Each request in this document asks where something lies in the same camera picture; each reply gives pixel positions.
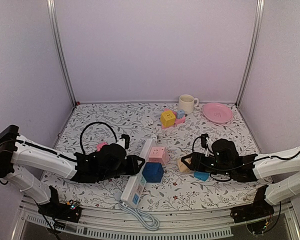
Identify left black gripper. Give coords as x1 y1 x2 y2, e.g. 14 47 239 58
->
98 155 145 182

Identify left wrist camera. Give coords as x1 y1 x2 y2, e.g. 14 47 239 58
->
120 134 130 150

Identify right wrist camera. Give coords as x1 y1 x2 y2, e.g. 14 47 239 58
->
200 133 211 157

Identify light blue power strip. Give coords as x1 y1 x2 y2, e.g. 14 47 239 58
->
114 192 160 232

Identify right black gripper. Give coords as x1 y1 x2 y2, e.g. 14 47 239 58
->
182 152 233 177

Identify dark blue cube socket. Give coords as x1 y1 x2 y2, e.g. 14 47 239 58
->
142 162 164 183

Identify pink plate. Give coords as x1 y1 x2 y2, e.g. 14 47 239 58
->
202 102 233 124

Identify right aluminium frame post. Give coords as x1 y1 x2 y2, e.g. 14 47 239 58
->
235 0 265 109

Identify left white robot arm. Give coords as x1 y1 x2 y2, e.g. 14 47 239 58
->
0 125 146 217

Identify cream ceramic mug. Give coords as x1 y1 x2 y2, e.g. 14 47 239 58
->
177 94 199 114

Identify pink cube socket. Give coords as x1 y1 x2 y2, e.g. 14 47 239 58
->
148 146 169 166

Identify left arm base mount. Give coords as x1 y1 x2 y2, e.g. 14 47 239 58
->
38 186 82 223

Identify small light blue adapter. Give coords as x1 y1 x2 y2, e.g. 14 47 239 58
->
176 109 186 119

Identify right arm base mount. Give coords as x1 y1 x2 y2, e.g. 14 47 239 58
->
230 185 275 223

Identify pink plug adapter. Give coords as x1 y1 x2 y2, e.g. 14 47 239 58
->
96 142 109 152

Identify aluminium frame post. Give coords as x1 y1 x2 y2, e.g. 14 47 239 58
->
235 0 265 109
46 0 77 107

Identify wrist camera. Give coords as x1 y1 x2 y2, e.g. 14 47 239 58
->
200 133 211 157
120 134 130 150

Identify pink flat power strip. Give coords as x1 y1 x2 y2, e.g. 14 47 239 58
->
161 108 186 129

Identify cyan cube adapter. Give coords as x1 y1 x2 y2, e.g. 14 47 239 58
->
193 171 210 182

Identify yellow cube socket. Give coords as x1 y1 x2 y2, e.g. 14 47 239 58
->
160 110 176 128

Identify front aluminium rail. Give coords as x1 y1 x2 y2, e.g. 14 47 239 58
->
12 197 300 240

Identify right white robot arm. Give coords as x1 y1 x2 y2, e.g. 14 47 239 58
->
181 139 300 218

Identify white power strip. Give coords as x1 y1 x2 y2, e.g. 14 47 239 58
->
120 138 157 209

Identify beige cube socket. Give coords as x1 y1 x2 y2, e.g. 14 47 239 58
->
177 158 194 174

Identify left aluminium frame post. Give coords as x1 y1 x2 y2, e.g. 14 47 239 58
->
46 0 77 107

